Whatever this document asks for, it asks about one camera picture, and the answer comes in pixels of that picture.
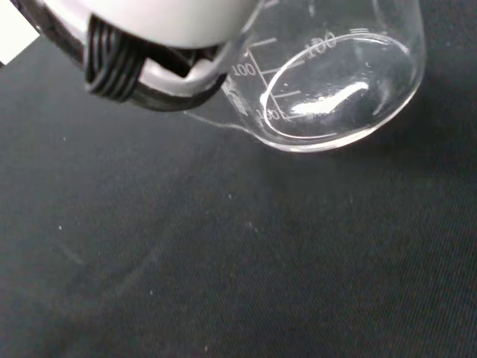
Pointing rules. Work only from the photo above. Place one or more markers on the black cloth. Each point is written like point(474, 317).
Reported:
point(223, 242)

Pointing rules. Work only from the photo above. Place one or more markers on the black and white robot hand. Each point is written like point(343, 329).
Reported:
point(156, 22)

